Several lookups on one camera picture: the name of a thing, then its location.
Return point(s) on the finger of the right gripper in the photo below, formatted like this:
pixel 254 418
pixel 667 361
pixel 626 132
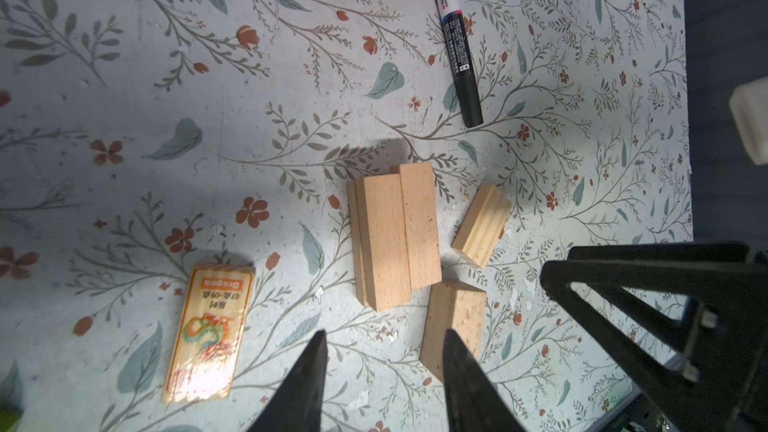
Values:
pixel 707 302

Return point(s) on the black marker pen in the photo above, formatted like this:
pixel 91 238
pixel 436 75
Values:
pixel 460 60

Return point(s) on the printed dragon wood block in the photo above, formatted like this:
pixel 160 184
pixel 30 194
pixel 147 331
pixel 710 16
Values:
pixel 210 334

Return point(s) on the light wood block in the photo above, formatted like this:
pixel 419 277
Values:
pixel 482 226

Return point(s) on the green block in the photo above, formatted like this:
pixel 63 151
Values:
pixel 9 419

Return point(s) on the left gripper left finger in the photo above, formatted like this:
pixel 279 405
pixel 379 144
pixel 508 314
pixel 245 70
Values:
pixel 297 403

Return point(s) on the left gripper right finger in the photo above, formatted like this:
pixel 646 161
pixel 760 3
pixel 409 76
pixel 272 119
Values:
pixel 472 401

